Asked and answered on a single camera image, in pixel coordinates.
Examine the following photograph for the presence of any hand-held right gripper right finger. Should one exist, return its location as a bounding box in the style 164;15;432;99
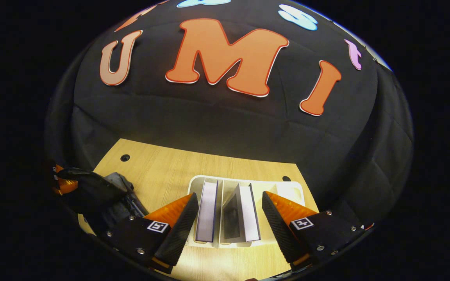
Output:
261;191;366;272

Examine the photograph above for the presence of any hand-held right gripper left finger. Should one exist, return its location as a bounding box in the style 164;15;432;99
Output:
102;192;199;274

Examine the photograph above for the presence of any blue cover book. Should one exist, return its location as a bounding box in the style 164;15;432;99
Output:
195;180;219;243

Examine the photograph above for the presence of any white book with portrait cover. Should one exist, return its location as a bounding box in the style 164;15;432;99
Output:
221;183;261;243

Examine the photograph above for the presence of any grey and black schoolbag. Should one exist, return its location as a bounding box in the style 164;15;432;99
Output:
58;167;150;235

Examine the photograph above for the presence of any white bookshelf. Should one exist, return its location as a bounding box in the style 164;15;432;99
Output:
188;174;305;248

